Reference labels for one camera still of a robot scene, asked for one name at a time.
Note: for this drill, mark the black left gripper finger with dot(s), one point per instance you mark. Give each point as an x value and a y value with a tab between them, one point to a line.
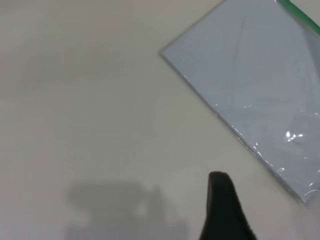
221	212

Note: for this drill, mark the clear zip bag green seal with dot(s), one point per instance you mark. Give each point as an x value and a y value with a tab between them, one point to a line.
255	75

